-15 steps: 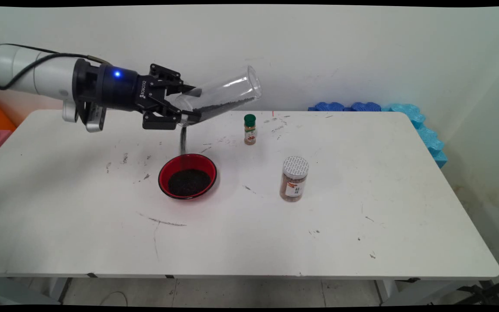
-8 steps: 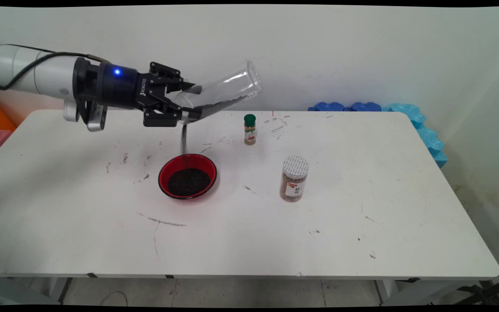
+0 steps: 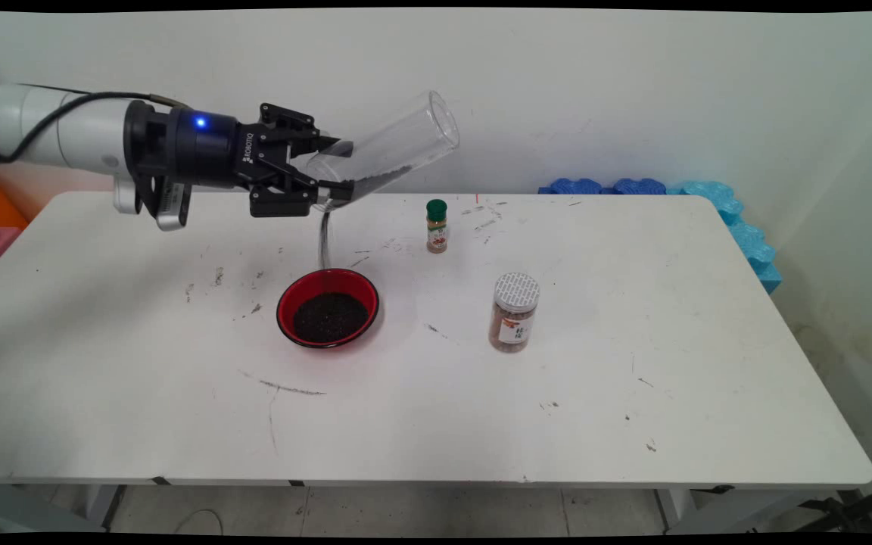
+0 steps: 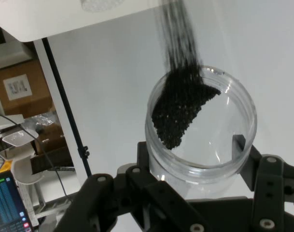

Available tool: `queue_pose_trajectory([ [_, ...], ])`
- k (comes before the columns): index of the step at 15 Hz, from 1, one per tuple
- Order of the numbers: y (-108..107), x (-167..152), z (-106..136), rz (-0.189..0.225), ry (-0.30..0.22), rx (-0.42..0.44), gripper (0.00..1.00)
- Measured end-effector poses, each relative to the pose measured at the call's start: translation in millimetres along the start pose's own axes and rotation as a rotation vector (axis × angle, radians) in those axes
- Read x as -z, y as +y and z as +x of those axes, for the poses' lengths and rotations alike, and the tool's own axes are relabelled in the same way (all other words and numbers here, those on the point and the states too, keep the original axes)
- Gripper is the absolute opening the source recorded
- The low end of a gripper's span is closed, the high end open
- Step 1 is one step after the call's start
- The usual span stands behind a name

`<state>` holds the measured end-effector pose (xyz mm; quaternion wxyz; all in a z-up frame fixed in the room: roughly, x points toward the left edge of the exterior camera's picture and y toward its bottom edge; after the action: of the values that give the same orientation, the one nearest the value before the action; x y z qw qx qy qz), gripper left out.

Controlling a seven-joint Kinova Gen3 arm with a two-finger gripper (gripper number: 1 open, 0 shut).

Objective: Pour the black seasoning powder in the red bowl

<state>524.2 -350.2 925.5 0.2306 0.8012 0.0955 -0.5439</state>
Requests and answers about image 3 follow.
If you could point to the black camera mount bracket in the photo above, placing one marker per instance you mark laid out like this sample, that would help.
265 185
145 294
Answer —
147 193

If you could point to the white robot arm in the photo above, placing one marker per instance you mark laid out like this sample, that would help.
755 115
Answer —
50 125

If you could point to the red bowl black rim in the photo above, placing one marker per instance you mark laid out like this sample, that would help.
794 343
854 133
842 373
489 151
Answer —
290 297

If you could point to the white table leg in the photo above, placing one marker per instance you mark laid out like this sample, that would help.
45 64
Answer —
103 507
677 507

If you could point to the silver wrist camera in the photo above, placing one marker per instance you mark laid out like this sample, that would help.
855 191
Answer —
172 217

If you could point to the black stand bars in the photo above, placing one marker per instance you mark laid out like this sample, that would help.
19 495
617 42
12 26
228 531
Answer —
833 512

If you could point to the small spice bottle green cap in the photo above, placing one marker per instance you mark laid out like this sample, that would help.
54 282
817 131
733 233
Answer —
437 235

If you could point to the light blue foam mat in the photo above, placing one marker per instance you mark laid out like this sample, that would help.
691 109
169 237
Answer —
739 227

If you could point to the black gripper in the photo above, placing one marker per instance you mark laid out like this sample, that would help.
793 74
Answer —
201 147

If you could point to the clear plastic jar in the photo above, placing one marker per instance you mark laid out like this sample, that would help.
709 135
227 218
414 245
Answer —
406 136

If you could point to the cinnamon jar white printed lid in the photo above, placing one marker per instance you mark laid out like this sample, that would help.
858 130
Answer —
513 318

